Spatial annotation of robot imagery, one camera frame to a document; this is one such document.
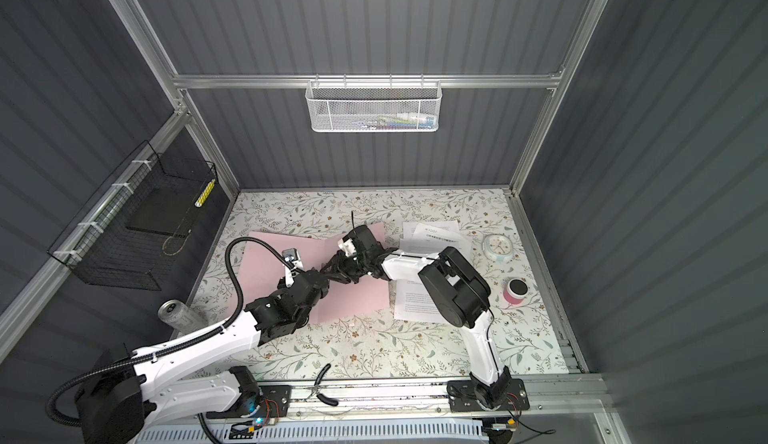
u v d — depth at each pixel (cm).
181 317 75
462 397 73
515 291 86
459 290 54
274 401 72
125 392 41
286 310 60
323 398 74
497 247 99
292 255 70
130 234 72
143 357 43
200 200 80
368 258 75
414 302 91
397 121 93
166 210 78
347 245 89
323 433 77
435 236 106
